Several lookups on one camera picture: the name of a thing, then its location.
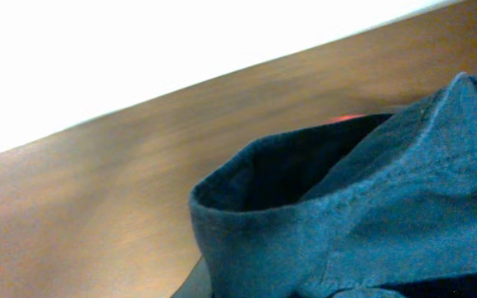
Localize red cloth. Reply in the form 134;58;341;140
327;114;366;123

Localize navy blue shorts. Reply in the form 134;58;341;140
189;73;477;297

